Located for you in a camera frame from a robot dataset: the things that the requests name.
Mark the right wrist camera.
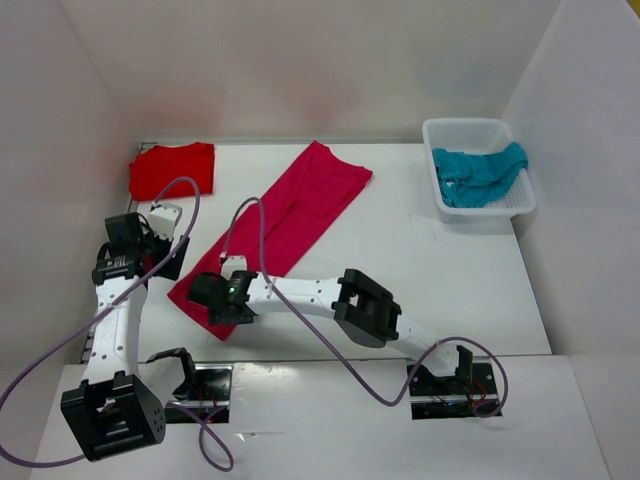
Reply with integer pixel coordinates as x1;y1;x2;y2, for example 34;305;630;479
220;255;247;279

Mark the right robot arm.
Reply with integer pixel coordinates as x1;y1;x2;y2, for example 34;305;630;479
187;269;474;393

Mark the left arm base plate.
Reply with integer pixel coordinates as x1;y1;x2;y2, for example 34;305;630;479
139;358;233;424

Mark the white plastic basket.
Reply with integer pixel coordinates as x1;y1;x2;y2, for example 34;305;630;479
422;118;536;223

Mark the pink t-shirt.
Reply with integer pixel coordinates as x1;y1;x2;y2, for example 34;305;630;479
167;141;373;341

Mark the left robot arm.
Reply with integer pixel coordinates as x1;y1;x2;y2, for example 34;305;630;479
60;236;200;462

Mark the teal t-shirt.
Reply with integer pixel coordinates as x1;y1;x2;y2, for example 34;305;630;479
432;142;528;208

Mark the red t-shirt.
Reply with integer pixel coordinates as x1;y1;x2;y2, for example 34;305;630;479
129;142;215;202

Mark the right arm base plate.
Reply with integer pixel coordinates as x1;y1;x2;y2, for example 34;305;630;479
409;362;499;421

